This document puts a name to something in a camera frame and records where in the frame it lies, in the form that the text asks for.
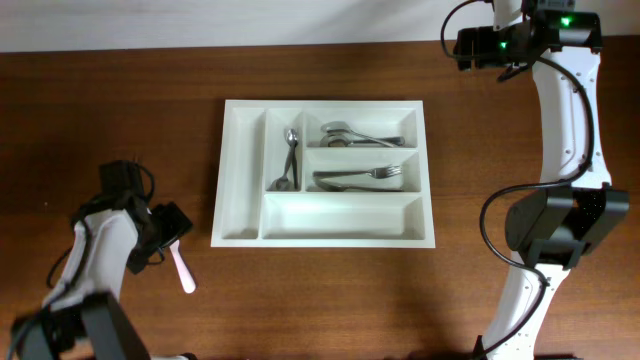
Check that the small teaspoon bowl down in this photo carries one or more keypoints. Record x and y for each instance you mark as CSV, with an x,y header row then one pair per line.
x,y
283,183

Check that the small teaspoon bowl up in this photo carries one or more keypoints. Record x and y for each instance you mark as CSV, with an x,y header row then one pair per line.
x,y
293,139

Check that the pink plastic knife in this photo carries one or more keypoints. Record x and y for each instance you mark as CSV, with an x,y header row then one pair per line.
x,y
184,274

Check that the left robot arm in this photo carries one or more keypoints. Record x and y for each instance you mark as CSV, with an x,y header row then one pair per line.
x,y
115,232

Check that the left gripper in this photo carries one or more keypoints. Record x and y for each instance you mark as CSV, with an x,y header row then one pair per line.
x,y
176,224

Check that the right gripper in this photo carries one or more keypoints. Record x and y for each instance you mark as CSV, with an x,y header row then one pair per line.
x,y
465,47

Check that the large metal spoon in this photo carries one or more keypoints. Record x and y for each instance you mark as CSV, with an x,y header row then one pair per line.
x,y
341,140
339,127

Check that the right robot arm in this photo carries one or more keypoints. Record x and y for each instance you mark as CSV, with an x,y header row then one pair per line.
x,y
573,207

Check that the metal fork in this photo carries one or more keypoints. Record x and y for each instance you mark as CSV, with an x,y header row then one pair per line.
x,y
375,173
343,188

